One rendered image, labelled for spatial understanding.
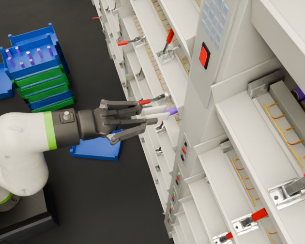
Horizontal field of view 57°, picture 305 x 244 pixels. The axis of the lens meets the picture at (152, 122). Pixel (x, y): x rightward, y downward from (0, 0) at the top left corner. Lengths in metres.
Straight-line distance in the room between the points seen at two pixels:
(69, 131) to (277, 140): 0.44
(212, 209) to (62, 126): 0.42
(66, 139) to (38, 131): 0.06
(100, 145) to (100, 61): 0.75
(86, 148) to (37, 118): 1.23
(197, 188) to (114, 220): 1.00
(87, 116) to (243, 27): 0.45
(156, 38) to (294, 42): 0.57
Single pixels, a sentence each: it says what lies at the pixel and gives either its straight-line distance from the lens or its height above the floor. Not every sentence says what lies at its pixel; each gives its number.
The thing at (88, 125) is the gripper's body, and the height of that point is 1.09.
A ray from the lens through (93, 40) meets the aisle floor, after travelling 2.50.
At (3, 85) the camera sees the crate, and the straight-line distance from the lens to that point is 2.40.
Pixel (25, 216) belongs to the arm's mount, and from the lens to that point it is 1.46.
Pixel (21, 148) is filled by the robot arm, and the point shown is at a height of 1.12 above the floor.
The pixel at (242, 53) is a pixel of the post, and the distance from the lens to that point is 0.38.
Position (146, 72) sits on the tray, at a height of 0.93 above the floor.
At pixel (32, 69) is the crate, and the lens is 1.79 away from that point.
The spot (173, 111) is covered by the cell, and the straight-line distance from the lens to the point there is 0.77.
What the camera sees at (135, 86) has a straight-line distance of 1.42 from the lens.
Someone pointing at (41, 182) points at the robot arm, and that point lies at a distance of 0.77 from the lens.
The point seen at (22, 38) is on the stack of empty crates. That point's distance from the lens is 2.28.
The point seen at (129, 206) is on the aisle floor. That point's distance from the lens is 1.73.
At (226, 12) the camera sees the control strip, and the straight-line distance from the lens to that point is 0.35.
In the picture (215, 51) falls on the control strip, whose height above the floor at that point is 1.40.
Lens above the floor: 1.67
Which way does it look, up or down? 59 degrees down
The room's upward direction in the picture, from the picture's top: straight up
